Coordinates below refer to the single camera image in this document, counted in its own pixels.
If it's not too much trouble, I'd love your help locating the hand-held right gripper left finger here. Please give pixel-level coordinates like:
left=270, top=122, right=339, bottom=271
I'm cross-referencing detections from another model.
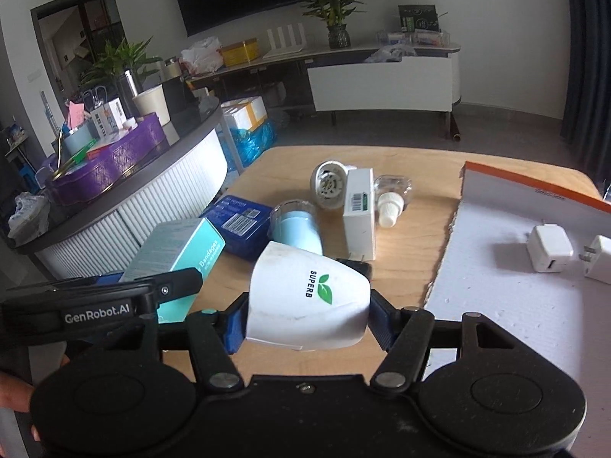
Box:
left=64, top=295, right=250, bottom=390

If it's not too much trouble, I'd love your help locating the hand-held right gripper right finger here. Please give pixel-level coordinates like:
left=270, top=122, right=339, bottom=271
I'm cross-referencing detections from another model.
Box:
left=365, top=290, right=554, bottom=391

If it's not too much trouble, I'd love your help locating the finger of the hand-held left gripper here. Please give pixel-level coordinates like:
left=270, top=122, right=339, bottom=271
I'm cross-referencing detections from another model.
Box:
left=137, top=267, right=204, bottom=318

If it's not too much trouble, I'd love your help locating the teal bandage box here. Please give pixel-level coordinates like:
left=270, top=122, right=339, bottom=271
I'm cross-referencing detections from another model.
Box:
left=121, top=218, right=227, bottom=326

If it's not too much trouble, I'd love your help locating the white plug-in vaporizer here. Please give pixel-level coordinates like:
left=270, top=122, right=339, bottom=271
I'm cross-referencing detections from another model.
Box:
left=246, top=241, right=372, bottom=351

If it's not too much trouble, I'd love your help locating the blue box with barcode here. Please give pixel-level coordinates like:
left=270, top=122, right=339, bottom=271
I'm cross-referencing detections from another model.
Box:
left=199, top=195, right=275, bottom=261

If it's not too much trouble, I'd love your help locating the white charger packaging box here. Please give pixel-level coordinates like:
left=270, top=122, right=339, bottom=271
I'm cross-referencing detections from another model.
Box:
left=342, top=168, right=378, bottom=261

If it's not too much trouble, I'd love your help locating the light blue toothpick container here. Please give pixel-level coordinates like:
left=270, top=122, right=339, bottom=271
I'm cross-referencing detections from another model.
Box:
left=270, top=200, right=326, bottom=256

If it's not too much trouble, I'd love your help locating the white cardboard tray orange rim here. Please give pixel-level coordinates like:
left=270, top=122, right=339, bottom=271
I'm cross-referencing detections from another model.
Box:
left=422, top=161, right=611, bottom=458

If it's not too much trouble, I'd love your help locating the person's left hand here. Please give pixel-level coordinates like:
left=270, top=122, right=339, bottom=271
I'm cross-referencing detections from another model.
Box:
left=0, top=374, right=38, bottom=413

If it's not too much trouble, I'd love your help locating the grey plastic bag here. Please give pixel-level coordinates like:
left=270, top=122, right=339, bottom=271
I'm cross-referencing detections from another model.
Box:
left=6, top=191, right=51, bottom=245

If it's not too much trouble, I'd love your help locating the round counter ribbed white front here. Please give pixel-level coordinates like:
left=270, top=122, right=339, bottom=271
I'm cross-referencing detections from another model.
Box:
left=8, top=100, right=230, bottom=283

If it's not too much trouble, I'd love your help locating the clear bottle with white cap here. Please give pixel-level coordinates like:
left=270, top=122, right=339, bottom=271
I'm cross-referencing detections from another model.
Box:
left=373, top=174, right=414, bottom=228

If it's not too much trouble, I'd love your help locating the purple tray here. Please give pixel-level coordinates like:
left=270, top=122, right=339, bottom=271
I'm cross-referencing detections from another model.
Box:
left=44, top=112, right=169, bottom=207

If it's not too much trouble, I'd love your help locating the grey round plug-in device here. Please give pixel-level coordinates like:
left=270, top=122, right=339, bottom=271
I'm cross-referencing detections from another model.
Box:
left=310, top=160, right=359, bottom=211

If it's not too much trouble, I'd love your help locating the blue plastic bag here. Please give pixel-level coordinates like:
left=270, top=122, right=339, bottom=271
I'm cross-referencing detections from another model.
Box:
left=216, top=121, right=278, bottom=169

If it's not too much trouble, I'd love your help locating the light blue cup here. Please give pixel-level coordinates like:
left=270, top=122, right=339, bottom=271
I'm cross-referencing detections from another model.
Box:
left=63, top=126, right=97, bottom=159

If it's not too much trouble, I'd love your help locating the small white box blue print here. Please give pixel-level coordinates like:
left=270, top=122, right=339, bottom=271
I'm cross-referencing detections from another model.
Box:
left=90, top=97, right=127, bottom=140

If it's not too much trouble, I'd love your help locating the white paper cup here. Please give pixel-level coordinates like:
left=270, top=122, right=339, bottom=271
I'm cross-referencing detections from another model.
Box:
left=132, top=84, right=171, bottom=126

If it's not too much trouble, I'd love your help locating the white square charger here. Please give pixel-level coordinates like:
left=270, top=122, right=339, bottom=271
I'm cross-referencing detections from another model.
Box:
left=526, top=223, right=574, bottom=274

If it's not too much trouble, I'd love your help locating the white and yellow carton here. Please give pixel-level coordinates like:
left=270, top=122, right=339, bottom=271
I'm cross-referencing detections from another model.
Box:
left=221, top=96, right=268, bottom=131

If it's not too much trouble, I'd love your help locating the steel thermos bottle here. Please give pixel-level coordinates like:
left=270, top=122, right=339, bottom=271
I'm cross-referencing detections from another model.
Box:
left=118, top=70, right=144, bottom=118

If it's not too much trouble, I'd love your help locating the white plug adapter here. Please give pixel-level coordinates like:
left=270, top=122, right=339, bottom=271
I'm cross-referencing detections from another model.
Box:
left=579, top=235, right=611, bottom=285

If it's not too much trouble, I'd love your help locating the white plastic bag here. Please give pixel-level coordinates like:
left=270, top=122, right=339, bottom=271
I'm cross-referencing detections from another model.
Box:
left=180, top=38, right=225, bottom=75

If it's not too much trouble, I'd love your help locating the leafy green plant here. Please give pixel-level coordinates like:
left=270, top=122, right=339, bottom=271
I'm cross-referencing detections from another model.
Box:
left=78, top=37, right=164, bottom=102

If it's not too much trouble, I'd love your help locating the white television cabinet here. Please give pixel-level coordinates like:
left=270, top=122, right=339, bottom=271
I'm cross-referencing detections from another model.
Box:
left=184, top=40, right=462, bottom=140

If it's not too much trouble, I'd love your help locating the yellow box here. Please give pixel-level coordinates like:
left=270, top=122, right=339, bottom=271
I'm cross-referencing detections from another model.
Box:
left=220, top=40, right=261, bottom=68

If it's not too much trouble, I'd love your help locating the white router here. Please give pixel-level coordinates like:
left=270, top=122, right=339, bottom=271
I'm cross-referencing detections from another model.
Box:
left=264, top=26, right=307, bottom=59

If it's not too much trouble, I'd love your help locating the crumpled clear plastic bag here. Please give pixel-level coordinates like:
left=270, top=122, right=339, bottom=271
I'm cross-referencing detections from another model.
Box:
left=364, top=45, right=419, bottom=64

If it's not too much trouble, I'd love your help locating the clear acrylic organizer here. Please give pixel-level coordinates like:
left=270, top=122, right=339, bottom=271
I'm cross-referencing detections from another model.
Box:
left=376, top=29, right=452, bottom=49

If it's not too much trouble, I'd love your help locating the black and green box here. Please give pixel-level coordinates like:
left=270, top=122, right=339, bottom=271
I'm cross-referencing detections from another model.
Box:
left=398, top=4, right=439, bottom=34

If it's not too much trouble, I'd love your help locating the potted bamboo plant dark vase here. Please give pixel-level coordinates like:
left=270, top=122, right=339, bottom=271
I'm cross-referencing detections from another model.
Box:
left=298, top=0, right=369, bottom=49

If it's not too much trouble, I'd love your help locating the dark blue curtain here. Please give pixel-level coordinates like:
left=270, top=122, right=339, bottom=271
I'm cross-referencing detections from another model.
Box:
left=559, top=0, right=611, bottom=175

